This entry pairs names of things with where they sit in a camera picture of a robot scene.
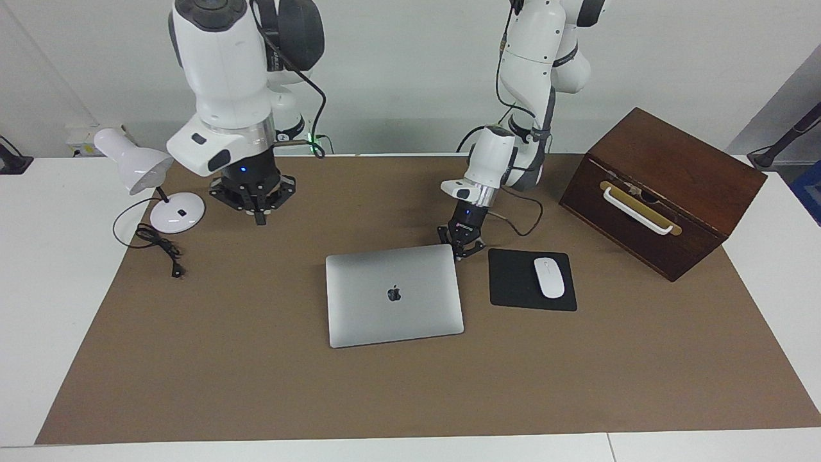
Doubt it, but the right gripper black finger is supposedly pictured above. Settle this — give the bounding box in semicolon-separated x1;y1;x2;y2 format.
210;183;260;224
260;176;297;224

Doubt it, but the silver laptop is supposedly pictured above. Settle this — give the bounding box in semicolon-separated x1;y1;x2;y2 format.
325;244;465;349

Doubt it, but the black mouse pad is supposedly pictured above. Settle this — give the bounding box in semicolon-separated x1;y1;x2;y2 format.
488;250;578;312

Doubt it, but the white computer mouse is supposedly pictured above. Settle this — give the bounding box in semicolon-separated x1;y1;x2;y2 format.
534;257;566;300

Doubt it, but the white desk lamp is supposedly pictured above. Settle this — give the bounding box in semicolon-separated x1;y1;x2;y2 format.
94;128;207;234

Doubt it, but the brown table mat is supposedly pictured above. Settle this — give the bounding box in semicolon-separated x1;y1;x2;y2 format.
35;154;821;445

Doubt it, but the dark brown wooden box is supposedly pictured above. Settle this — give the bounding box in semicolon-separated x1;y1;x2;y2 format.
559;107;768;283

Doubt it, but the black stand with flat foot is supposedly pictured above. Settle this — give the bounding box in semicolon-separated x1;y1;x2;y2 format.
0;135;34;175

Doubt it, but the black stand with long pole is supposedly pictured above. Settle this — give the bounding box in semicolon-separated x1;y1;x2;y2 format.
747;101;821;171

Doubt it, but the blue object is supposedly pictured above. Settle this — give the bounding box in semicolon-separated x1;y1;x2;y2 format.
790;159;821;227

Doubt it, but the grey left gripper cable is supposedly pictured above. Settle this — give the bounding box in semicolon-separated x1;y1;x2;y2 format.
489;186;545;237

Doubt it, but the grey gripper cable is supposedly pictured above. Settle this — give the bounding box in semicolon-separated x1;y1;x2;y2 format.
489;186;545;237
253;0;328;159

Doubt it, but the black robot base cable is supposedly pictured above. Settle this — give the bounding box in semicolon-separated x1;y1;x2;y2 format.
457;125;488;153

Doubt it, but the black lamp power cable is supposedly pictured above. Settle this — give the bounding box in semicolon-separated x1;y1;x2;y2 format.
113;196;187;279

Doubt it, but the grey right gripper cable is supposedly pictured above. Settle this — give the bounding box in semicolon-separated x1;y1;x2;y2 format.
253;0;328;159

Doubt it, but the white wall socket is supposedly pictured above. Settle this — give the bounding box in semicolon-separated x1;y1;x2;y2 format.
66;126;103;158

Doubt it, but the white box handle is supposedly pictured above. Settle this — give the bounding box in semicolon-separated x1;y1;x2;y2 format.
603;186;674;235

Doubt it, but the brass handle plate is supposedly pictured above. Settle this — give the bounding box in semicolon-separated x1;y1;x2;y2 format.
600;180;682;237

